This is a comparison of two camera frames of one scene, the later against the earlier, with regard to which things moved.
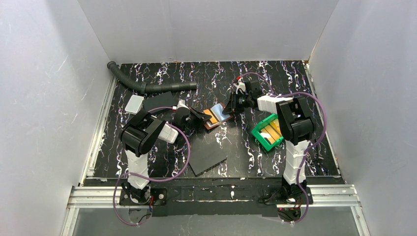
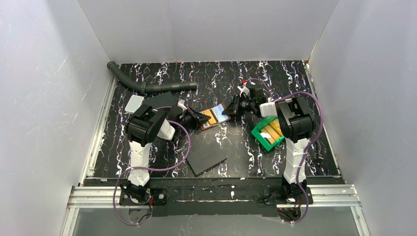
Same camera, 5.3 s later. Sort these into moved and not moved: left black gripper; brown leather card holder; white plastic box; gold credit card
Moved: gold credit card
Not moved: left black gripper; white plastic box; brown leather card holder
